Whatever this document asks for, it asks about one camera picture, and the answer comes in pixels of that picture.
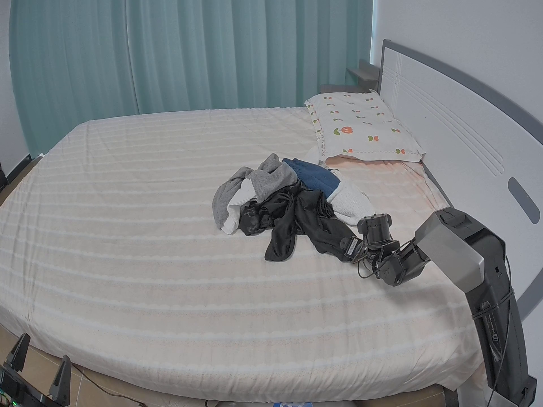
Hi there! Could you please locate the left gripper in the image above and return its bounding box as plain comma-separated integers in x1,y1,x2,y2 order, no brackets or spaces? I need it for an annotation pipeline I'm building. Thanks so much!
0,333,72,407

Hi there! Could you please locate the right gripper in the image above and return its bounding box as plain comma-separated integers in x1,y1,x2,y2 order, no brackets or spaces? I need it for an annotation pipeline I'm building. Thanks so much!
339,236,376,268

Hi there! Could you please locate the black T-shirt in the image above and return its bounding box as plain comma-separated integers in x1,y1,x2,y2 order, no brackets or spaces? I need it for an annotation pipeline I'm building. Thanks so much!
265,187,355,264

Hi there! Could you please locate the pile of clothes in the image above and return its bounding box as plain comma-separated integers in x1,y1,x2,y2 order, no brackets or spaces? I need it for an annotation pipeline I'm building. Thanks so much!
212,153,374,236

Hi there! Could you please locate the bed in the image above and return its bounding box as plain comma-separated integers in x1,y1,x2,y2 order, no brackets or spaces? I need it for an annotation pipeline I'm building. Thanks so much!
0,38,543,401

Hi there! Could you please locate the white printed pillow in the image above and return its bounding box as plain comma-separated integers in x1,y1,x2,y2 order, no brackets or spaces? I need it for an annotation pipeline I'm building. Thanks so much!
305,92,427,163

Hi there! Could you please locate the grey bedside table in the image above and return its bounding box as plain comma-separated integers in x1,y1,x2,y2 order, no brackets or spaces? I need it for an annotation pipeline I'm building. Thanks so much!
319,59,381,95

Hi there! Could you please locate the blue-green curtain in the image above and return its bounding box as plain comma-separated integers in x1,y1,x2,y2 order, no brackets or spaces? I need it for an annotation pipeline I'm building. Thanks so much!
127,0,376,112
8,0,141,157

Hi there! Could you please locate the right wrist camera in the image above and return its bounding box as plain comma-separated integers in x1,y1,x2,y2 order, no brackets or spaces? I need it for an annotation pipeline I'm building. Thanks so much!
357,213,393,248

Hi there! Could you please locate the black cable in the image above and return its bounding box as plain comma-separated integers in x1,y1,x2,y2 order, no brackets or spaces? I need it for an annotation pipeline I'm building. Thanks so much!
71,364,179,397

